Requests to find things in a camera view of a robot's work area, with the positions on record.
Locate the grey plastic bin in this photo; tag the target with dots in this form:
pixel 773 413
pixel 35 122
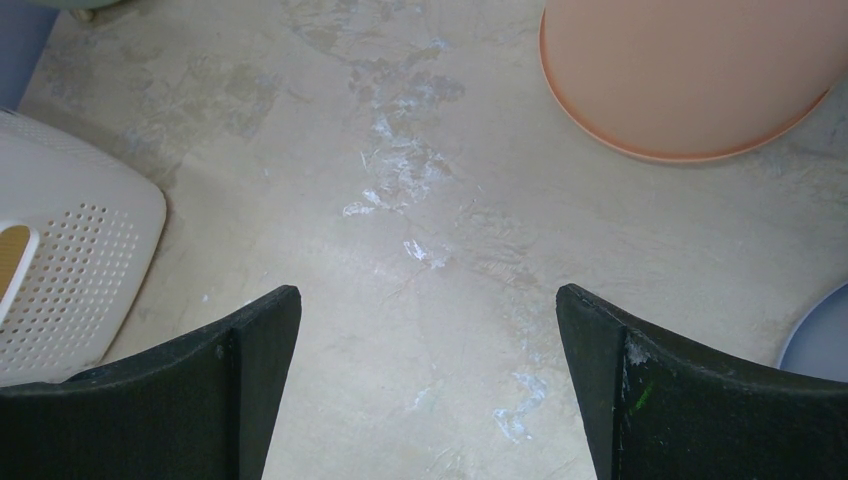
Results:
pixel 817 345

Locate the white mesh basket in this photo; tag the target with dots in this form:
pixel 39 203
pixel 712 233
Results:
pixel 93 225

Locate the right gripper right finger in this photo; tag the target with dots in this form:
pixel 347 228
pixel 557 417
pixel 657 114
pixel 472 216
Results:
pixel 657 405

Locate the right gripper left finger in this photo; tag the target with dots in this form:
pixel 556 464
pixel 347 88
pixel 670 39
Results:
pixel 200 406

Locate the orange capybara bin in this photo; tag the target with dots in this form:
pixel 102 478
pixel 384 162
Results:
pixel 690 81

